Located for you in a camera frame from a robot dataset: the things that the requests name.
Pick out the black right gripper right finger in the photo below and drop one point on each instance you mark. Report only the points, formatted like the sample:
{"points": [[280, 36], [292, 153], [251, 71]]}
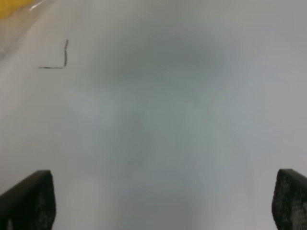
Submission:
{"points": [[289, 203]]}

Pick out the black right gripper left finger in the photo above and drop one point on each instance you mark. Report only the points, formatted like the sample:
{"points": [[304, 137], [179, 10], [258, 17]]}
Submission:
{"points": [[30, 204]]}

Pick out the clear plastic zipper bag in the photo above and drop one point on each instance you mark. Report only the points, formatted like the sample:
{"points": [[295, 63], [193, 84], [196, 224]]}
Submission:
{"points": [[14, 27]]}

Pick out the yellow pear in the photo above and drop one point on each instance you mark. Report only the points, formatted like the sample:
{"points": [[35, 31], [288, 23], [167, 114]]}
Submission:
{"points": [[9, 7]]}

